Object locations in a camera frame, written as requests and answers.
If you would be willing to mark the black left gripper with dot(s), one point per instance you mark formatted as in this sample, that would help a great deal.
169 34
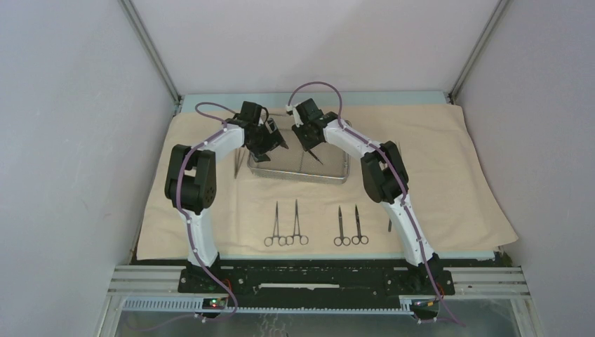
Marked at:
273 140

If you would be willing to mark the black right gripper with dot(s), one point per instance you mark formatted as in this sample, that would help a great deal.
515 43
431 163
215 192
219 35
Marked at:
297 130

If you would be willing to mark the metal surgical instrument tray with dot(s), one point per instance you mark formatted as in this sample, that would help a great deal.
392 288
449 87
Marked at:
297 165

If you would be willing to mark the metal tweezers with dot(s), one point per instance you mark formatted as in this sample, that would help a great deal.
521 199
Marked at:
238 162

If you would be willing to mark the metal hemostat clamp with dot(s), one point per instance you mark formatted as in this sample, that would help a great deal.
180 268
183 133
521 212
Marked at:
276 237
297 236

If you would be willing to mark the metal surgical scissors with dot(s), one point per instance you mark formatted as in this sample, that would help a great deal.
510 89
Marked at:
359 237

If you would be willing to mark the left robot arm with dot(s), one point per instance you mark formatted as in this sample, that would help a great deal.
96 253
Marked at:
191 182

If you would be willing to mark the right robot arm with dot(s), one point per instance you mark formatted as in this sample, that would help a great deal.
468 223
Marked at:
385 179

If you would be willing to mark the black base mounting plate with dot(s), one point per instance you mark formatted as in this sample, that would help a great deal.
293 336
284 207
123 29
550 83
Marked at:
391 276

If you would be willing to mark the aluminium frame rail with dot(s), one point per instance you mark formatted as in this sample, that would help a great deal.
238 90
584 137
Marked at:
156 288

